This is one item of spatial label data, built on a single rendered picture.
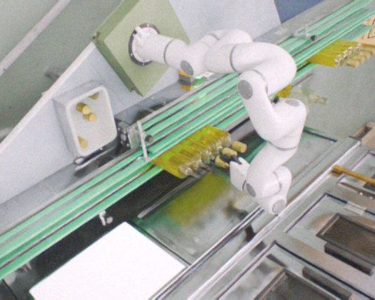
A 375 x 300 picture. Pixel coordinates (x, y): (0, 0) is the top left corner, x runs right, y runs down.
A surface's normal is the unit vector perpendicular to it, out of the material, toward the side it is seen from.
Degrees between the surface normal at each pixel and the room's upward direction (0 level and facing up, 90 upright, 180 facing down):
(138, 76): 1
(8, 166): 0
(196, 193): 90
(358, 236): 90
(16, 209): 90
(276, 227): 90
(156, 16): 1
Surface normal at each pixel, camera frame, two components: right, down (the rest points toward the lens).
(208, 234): -0.16, -0.84
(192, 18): 0.64, 0.31
